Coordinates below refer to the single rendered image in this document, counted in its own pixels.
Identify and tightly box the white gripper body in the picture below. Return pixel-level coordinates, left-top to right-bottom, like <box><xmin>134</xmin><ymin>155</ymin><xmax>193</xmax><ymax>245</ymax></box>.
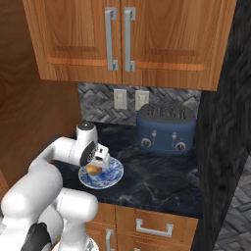
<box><xmin>90</xmin><ymin>152</ymin><xmax>112</xmax><ymax>171</ymax></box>

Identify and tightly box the brown potato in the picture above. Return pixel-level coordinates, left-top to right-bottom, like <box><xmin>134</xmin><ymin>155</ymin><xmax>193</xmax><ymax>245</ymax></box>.
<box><xmin>85</xmin><ymin>164</ymin><xmax>103</xmax><ymax>176</ymax></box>

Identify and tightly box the blue patterned plate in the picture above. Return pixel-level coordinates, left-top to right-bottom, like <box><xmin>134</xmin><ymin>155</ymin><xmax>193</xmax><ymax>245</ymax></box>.
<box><xmin>77</xmin><ymin>156</ymin><xmax>125</xmax><ymax>190</ymax></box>

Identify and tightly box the wooden drawer front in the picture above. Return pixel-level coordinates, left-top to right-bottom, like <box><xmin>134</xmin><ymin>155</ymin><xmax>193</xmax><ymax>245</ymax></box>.
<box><xmin>93</xmin><ymin>202</ymin><xmax>117</xmax><ymax>226</ymax></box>
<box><xmin>115</xmin><ymin>204</ymin><xmax>199</xmax><ymax>247</ymax></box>

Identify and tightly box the blue four-slot toaster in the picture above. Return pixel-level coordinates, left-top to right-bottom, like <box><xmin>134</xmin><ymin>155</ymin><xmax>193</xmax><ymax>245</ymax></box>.
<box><xmin>135</xmin><ymin>103</ymin><xmax>197</xmax><ymax>155</ymax></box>

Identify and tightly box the wooden base cupboard door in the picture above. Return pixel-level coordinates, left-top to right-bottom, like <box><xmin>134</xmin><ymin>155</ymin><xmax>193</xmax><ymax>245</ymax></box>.
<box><xmin>116</xmin><ymin>232</ymin><xmax>194</xmax><ymax>251</ymax></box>
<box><xmin>85</xmin><ymin>221</ymin><xmax>118</xmax><ymax>251</ymax></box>

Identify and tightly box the tall wooden side cabinet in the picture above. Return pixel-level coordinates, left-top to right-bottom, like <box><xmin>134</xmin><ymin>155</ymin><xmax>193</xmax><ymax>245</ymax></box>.
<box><xmin>0</xmin><ymin>0</ymin><xmax>82</xmax><ymax>201</ymax></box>

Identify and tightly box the white wall switch plate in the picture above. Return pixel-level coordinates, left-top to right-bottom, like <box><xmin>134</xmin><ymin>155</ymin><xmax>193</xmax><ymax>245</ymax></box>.
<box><xmin>113</xmin><ymin>88</ymin><xmax>128</xmax><ymax>111</ymax></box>

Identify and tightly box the white wall outlet plate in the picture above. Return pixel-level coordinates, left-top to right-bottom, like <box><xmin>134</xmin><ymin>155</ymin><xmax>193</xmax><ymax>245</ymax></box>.
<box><xmin>134</xmin><ymin>89</ymin><xmax>150</xmax><ymax>112</ymax></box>

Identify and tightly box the grey base cupboard handle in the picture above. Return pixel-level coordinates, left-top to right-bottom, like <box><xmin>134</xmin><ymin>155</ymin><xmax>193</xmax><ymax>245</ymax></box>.
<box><xmin>105</xmin><ymin>228</ymin><xmax>116</xmax><ymax>251</ymax></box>

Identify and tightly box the grey drawer handle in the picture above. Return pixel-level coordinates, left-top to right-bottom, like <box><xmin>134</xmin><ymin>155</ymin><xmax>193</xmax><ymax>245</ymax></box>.
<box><xmin>135</xmin><ymin>218</ymin><xmax>175</xmax><ymax>238</ymax></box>

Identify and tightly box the grey cupboard door handle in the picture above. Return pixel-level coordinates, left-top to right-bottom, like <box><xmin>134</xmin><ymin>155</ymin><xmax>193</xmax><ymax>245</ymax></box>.
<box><xmin>104</xmin><ymin>7</ymin><xmax>119</xmax><ymax>72</ymax></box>
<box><xmin>123</xmin><ymin>7</ymin><xmax>136</xmax><ymax>73</ymax></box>

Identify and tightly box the wooden wall cupboard door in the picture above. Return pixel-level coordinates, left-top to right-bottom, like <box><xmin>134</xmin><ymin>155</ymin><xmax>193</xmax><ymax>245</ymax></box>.
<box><xmin>120</xmin><ymin>0</ymin><xmax>238</xmax><ymax>92</ymax></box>
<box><xmin>22</xmin><ymin>0</ymin><xmax>124</xmax><ymax>85</ymax></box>

